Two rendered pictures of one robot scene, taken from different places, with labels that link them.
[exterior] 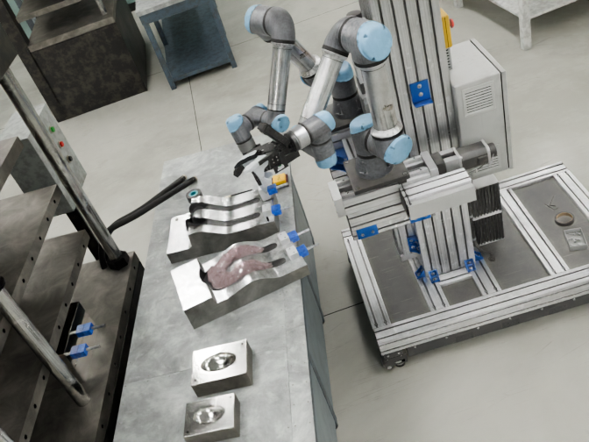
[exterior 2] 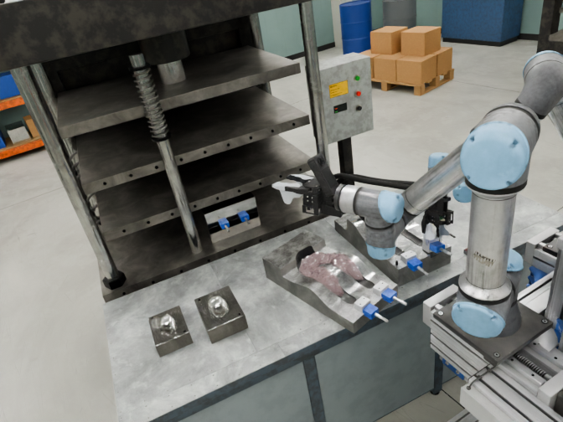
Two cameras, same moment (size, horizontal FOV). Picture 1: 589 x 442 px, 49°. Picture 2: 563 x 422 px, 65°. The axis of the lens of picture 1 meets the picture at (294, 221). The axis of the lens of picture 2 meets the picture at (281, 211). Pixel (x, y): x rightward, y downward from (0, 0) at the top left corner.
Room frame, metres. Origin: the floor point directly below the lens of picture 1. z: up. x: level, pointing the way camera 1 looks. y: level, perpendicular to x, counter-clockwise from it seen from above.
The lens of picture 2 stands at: (1.20, -0.90, 2.04)
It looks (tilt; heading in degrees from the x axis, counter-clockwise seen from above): 31 degrees down; 62
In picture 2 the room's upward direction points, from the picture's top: 10 degrees counter-clockwise
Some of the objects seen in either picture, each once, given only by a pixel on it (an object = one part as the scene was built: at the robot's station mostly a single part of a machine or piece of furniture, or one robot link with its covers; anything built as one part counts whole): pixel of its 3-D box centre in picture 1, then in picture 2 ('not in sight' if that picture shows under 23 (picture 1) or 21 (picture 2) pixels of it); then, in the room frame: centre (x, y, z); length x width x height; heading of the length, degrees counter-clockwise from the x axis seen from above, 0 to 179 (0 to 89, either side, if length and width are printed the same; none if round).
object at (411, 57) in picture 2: not in sight; (400, 56); (6.05, 3.80, 0.37); 1.20 x 0.82 x 0.74; 97
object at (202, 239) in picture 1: (221, 220); (387, 233); (2.35, 0.31, 0.87); 0.50 x 0.26 x 0.14; 81
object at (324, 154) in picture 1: (321, 149); (383, 234); (1.88, -0.17, 1.33); 0.11 x 0.08 x 0.11; 22
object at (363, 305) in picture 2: (304, 250); (373, 312); (1.97, 0.00, 0.85); 0.13 x 0.05 x 0.05; 98
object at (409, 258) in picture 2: (278, 209); (416, 265); (2.24, 0.05, 0.89); 0.13 x 0.05 x 0.05; 81
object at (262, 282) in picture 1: (239, 272); (327, 275); (1.98, 0.28, 0.85); 0.50 x 0.26 x 0.11; 98
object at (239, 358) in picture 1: (222, 367); (220, 313); (1.55, 0.41, 0.83); 0.20 x 0.15 x 0.07; 81
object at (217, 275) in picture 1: (236, 263); (327, 266); (1.99, 0.28, 0.90); 0.26 x 0.18 x 0.08; 98
